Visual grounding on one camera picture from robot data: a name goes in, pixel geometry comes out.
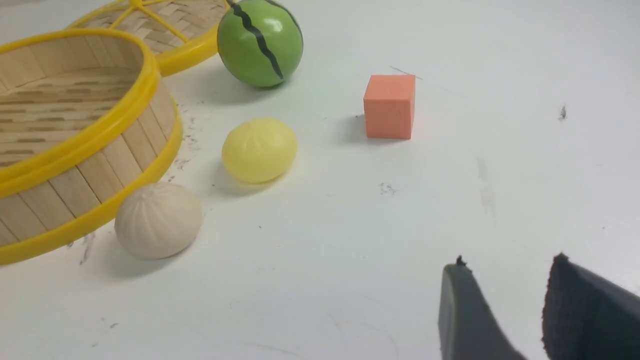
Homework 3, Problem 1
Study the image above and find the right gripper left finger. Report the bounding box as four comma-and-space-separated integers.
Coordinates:
438, 256, 525, 360

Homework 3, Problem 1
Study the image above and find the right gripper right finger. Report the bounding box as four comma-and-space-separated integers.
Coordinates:
542, 253, 640, 360

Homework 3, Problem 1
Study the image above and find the yellow bun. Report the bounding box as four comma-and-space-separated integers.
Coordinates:
221, 117, 298, 184

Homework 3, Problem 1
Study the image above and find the white bun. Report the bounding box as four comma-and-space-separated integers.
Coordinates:
114, 182, 204, 260

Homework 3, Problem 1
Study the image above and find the woven bamboo steamer lid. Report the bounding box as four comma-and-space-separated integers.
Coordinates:
68, 0, 230, 76

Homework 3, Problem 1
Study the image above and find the bamboo steamer tray yellow rim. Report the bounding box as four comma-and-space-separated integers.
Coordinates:
0, 28, 183, 265

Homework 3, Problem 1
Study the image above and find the orange foam cube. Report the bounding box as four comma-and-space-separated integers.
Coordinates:
363, 74, 416, 141

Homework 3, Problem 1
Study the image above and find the green toy watermelon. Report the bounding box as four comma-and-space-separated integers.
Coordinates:
217, 0, 304, 88

